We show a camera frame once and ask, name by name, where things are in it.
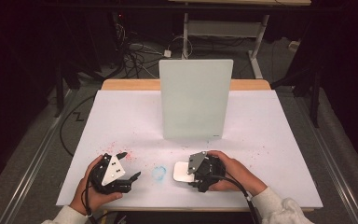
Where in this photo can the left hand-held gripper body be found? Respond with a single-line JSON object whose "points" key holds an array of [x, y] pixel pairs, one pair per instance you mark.
{"points": [[113, 171]]}

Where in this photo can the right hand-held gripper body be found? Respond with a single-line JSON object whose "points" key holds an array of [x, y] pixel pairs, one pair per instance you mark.
{"points": [[209, 169]]}

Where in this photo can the white whiteboard eraser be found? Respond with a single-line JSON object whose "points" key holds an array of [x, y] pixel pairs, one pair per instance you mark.
{"points": [[180, 171]]}

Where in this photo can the small whiteboard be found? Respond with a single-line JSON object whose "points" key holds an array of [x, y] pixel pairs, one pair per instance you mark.
{"points": [[192, 99]]}

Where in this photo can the person's right hand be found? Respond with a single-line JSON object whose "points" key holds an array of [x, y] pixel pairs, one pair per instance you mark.
{"points": [[239, 177]]}

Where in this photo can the person's left hand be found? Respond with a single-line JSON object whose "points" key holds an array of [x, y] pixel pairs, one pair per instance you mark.
{"points": [[87, 199]]}

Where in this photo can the large white paper sheet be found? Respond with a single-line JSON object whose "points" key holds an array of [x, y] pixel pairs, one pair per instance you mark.
{"points": [[130, 124]]}

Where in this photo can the wooden table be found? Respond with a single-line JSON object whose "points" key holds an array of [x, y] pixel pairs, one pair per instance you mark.
{"points": [[130, 84]]}

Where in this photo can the black metal stand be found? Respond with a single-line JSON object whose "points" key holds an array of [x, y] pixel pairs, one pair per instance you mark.
{"points": [[315, 99], [59, 90]]}

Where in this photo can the white power adapter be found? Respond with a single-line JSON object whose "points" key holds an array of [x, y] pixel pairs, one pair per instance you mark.
{"points": [[167, 53]]}

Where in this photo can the dark curtain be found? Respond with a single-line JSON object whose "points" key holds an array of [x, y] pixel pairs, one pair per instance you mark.
{"points": [[351, 77], [12, 77]]}

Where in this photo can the small white box on floor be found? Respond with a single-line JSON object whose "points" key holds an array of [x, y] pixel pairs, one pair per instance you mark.
{"points": [[293, 45]]}

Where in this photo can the metal floor rail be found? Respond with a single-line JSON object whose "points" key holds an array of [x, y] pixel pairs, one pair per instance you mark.
{"points": [[332, 161], [34, 158]]}

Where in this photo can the white metal desk frame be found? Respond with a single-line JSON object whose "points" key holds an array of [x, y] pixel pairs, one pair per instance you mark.
{"points": [[223, 28]]}

